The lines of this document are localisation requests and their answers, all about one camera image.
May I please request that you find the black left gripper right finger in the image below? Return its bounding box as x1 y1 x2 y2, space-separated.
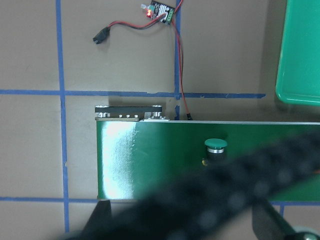
252 201 298 240

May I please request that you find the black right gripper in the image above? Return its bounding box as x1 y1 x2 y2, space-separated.
62 130 320 240

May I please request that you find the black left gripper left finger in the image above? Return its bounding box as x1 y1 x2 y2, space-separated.
82 200 112 233

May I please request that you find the green push button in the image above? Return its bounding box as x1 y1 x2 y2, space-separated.
201 138 228 166

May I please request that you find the green conveyor belt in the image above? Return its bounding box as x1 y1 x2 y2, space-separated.
94 105 320 201

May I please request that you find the green plastic tray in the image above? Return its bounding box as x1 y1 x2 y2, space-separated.
275 0 320 106

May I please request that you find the motor controller board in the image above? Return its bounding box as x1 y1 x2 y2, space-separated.
140 0 176 25

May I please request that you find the black cable connector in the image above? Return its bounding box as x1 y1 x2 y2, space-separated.
92 27 110 45

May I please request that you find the red black controller wire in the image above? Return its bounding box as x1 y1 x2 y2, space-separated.
108 0 193 121

